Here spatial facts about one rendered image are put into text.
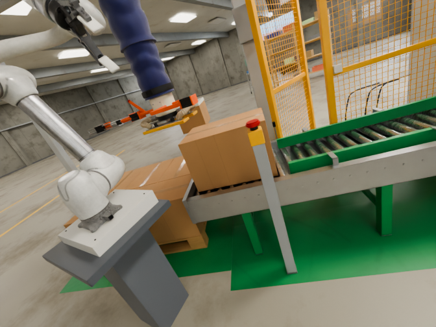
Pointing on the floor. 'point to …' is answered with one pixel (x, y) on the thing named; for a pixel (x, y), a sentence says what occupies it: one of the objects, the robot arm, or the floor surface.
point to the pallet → (201, 241)
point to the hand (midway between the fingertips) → (106, 50)
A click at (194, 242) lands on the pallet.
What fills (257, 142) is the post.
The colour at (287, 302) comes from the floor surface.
